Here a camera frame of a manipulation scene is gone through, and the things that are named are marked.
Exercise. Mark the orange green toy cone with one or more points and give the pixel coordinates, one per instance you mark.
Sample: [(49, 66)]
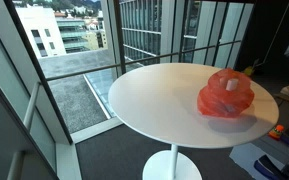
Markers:
[(276, 132)]

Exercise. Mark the dark window frame post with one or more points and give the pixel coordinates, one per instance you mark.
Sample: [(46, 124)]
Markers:
[(37, 68)]

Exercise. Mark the white table pedestal base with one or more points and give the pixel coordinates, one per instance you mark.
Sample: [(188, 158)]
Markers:
[(170, 166)]

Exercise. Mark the white cylinder container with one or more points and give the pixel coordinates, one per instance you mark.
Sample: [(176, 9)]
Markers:
[(231, 84)]

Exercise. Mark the red plastic bag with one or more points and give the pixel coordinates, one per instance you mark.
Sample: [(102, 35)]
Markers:
[(219, 100)]

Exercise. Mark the white paper sheet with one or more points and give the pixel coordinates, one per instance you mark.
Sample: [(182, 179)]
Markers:
[(245, 158)]

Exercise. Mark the yellow green small object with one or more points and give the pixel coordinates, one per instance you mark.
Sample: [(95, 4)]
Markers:
[(249, 71)]

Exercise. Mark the white handrail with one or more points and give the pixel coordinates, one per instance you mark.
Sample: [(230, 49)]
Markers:
[(30, 105)]

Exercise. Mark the dark metal railing bar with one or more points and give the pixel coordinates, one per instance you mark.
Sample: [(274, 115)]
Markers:
[(94, 69)]

